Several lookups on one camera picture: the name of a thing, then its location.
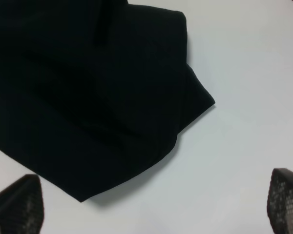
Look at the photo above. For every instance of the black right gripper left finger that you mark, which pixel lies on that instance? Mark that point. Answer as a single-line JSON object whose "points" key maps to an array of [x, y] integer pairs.
{"points": [[21, 206]]}

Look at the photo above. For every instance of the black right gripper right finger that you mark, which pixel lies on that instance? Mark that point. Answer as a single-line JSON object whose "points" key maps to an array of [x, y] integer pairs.
{"points": [[280, 201]]}

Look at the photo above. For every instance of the black short sleeve t-shirt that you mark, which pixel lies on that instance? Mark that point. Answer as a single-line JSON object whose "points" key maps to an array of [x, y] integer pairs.
{"points": [[93, 92]]}

